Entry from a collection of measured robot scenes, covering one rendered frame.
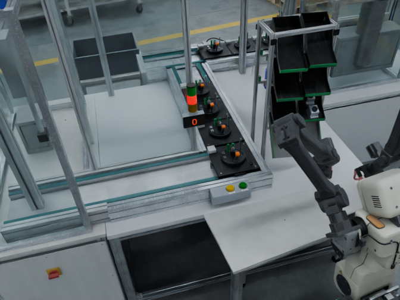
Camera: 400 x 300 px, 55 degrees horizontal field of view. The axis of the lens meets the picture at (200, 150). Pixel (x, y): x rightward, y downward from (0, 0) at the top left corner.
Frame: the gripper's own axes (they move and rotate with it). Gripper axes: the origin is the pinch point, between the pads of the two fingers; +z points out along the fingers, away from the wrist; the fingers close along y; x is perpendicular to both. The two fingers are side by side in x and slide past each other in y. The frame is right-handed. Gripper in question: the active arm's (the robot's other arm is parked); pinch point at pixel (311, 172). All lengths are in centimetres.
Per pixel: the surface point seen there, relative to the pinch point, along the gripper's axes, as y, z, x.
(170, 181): 61, 41, 16
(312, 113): 8.5, -6.4, -29.4
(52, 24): 136, -20, -4
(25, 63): 129, -35, 27
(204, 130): 52, 45, -26
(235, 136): 34, 37, -25
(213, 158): 44, 33, -4
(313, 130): -1.7, 10.2, -32.9
